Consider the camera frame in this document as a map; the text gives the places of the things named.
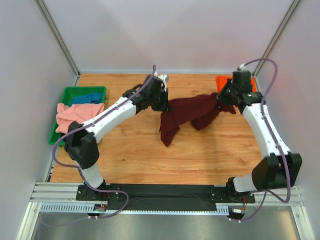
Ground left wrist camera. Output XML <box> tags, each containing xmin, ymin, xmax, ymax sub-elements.
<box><xmin>153</xmin><ymin>72</ymin><xmax>170</xmax><ymax>88</ymax></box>

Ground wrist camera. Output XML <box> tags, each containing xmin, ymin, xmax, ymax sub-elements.
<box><xmin>237</xmin><ymin>63</ymin><xmax>246</xmax><ymax>71</ymax></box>
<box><xmin>153</xmin><ymin>72</ymin><xmax>170</xmax><ymax>88</ymax></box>

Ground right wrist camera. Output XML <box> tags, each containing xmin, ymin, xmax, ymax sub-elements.
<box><xmin>237</xmin><ymin>63</ymin><xmax>246</xmax><ymax>71</ymax></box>

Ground black base mat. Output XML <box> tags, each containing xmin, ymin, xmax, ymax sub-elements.
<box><xmin>75</xmin><ymin>183</ymin><xmax>256</xmax><ymax>211</ymax></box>

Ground maroon t shirt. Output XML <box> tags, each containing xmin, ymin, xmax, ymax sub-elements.
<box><xmin>159</xmin><ymin>92</ymin><xmax>236</xmax><ymax>147</ymax></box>

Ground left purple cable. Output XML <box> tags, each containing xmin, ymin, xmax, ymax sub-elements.
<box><xmin>39</xmin><ymin>64</ymin><xmax>158</xmax><ymax>227</ymax></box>

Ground blue t shirt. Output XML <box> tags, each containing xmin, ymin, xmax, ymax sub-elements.
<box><xmin>69</xmin><ymin>92</ymin><xmax>103</xmax><ymax>107</ymax></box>

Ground folded orange t shirt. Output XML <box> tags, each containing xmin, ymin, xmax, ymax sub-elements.
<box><xmin>215</xmin><ymin>75</ymin><xmax>257</xmax><ymax>93</ymax></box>

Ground grey slotted cable duct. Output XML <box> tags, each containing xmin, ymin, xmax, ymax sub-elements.
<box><xmin>39</xmin><ymin>203</ymin><xmax>230</xmax><ymax>215</ymax></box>

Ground aluminium rail frame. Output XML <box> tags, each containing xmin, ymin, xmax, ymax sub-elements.
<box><xmin>29</xmin><ymin>182</ymin><xmax>304</xmax><ymax>207</ymax></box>

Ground green plastic bin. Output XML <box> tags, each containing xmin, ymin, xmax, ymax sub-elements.
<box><xmin>48</xmin><ymin>86</ymin><xmax>107</xmax><ymax>145</ymax></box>

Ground pink t shirt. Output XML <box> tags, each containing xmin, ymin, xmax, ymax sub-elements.
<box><xmin>55</xmin><ymin>103</ymin><xmax>105</xmax><ymax>134</ymax></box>

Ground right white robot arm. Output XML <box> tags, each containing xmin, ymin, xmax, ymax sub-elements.
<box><xmin>217</xmin><ymin>69</ymin><xmax>302</xmax><ymax>193</ymax></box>

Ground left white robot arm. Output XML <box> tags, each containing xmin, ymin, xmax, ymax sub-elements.
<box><xmin>64</xmin><ymin>73</ymin><xmax>170</xmax><ymax>201</ymax></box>

